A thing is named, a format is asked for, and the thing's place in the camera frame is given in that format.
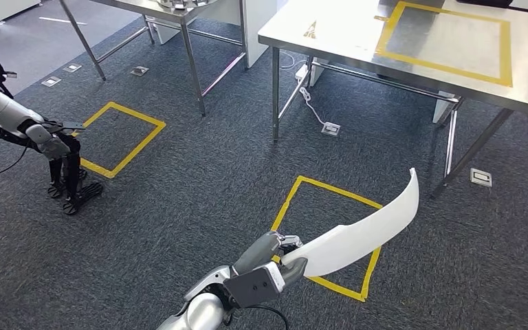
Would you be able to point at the white curved plastic car part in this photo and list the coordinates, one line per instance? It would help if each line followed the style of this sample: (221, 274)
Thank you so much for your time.
(359, 232)

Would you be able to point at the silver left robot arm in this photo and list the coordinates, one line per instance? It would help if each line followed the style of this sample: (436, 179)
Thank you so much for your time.
(205, 309)

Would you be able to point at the metal floor socket plate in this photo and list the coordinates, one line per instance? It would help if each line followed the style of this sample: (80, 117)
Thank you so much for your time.
(331, 129)
(139, 71)
(481, 177)
(51, 81)
(72, 68)

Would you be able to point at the silver black humanoid robot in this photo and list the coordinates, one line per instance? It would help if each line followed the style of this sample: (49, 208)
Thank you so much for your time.
(0, 107)

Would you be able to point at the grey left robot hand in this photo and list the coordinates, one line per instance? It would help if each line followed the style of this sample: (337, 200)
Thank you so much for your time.
(257, 252)

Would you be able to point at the yellow floor tape square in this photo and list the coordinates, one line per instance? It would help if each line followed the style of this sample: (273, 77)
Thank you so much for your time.
(123, 157)
(337, 193)

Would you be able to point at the large yellow tape rectangle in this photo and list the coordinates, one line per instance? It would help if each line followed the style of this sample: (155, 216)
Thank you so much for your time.
(506, 50)

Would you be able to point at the white counter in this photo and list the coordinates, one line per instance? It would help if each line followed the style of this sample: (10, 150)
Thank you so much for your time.
(259, 27)

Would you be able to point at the stainless steel table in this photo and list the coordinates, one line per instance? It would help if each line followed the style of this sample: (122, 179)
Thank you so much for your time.
(154, 11)

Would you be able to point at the white power strip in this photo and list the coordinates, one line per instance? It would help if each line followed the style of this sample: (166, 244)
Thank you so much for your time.
(301, 73)

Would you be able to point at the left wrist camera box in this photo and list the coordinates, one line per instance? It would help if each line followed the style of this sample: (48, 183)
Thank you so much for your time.
(250, 287)

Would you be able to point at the stainless steel workbench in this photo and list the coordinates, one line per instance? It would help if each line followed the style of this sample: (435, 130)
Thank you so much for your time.
(337, 27)

